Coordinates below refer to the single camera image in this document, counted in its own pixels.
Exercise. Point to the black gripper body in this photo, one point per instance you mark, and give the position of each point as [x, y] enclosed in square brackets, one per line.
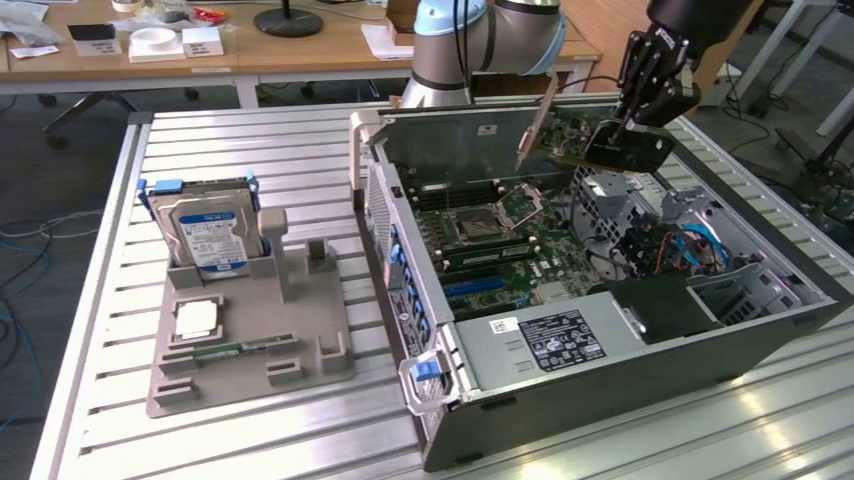
[701, 20]

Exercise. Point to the low-profile graphics card black shroud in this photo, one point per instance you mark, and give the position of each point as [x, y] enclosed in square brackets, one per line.
[634, 152]

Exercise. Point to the perforated metal drive cage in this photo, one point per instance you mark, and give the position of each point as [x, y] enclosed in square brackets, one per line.
[614, 210]

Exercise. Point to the black equipment stand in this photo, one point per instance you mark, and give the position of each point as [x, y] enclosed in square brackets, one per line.
[824, 150]

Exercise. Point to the metal socket cover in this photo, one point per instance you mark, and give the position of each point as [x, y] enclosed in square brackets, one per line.
[534, 200]

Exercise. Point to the green motherboard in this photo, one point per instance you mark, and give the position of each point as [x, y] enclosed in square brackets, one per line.
[561, 250]

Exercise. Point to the CPU socket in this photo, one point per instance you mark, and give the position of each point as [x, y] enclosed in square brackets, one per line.
[481, 225]

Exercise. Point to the small cardboard box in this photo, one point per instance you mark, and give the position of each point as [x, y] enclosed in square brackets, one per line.
[401, 17]

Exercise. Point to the white paper stack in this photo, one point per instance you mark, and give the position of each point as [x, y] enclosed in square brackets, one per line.
[387, 45]

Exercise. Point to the metal disk bay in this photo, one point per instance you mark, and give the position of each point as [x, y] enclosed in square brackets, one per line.
[748, 295]

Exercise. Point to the silver finned chipset heatsink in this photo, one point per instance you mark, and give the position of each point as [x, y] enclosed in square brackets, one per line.
[557, 292]

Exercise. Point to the wooden desk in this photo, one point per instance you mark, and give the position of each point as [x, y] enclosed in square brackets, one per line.
[301, 55]

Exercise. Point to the black round lamp base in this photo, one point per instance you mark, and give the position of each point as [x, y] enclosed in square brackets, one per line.
[289, 24]

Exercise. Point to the grey power supply with label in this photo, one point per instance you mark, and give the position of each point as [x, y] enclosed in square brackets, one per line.
[508, 360]

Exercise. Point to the open dark grey PC case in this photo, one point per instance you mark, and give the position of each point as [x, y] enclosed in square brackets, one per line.
[601, 400]

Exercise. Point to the red packet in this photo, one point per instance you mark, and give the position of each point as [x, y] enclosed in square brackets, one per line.
[210, 16]

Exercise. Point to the white labelled box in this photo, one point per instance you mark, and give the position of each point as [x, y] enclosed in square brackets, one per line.
[202, 42]

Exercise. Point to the grey plastic parts rack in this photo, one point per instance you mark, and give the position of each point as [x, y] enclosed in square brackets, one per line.
[307, 310]

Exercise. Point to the plastic bag with dark contents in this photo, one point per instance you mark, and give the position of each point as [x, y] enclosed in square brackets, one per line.
[161, 17]

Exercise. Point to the hard disk in blue caddy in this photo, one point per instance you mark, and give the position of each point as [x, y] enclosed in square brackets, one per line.
[207, 240]

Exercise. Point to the white tape roll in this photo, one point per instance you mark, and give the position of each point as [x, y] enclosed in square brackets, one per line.
[126, 6]

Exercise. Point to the green RAM stick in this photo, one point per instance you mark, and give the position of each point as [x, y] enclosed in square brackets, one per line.
[234, 347]

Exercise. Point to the white box with black top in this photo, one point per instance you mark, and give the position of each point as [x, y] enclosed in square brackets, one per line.
[97, 42]

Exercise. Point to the silver CPU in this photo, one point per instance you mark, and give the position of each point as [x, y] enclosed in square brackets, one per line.
[195, 320]

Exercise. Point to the black chair base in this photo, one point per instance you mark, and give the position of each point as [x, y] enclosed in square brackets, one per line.
[87, 107]

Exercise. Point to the white and red card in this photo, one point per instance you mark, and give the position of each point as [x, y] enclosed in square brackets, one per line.
[34, 51]

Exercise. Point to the clear plastic bag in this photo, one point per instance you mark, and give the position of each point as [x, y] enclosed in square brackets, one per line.
[30, 25]

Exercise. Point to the white table frame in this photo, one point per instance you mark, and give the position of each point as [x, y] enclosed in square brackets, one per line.
[840, 117]

